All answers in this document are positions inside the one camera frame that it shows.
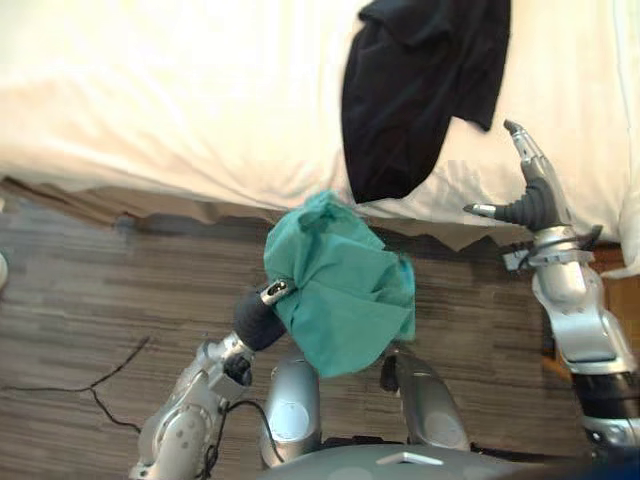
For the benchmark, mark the grey robot torso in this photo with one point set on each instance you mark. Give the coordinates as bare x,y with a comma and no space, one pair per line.
400,462

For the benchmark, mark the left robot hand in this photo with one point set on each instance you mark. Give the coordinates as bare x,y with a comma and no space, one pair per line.
257,322

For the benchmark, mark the teal green cloth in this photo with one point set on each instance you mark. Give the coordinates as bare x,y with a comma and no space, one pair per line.
345,285

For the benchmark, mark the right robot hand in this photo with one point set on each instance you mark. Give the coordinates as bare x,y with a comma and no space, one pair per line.
537,192

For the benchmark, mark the white bed sheet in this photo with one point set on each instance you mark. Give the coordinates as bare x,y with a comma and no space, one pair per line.
200,100

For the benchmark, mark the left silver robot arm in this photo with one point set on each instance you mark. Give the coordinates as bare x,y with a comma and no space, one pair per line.
192,410

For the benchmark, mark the black garment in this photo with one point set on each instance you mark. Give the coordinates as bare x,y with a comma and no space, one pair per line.
415,95

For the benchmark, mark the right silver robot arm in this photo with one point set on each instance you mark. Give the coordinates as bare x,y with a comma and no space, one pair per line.
585,320

